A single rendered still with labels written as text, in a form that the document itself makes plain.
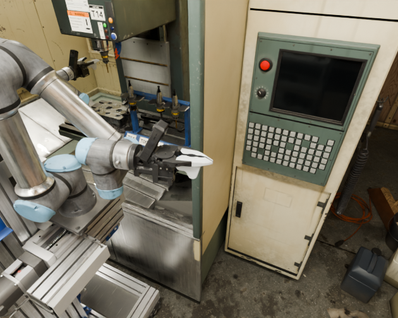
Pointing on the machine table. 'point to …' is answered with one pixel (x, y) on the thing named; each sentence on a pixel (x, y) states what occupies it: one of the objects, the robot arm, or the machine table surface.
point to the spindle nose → (99, 45)
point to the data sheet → (78, 5)
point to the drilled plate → (113, 112)
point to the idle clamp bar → (155, 118)
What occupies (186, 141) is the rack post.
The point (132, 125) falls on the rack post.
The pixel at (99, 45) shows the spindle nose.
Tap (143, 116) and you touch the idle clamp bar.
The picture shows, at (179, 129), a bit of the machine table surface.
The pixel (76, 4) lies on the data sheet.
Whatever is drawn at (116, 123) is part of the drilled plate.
